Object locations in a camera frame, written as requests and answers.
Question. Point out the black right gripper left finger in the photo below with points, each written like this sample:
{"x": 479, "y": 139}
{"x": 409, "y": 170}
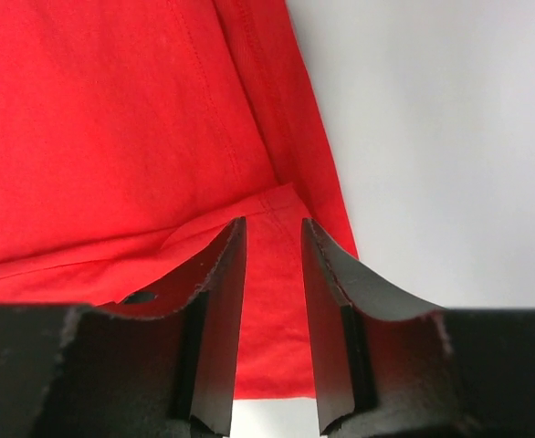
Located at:
{"x": 162, "y": 363}

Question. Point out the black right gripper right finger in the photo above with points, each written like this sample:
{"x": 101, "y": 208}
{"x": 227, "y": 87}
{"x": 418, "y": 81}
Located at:
{"x": 389, "y": 364}

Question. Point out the red tank top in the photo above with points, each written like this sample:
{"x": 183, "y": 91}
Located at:
{"x": 132, "y": 132}

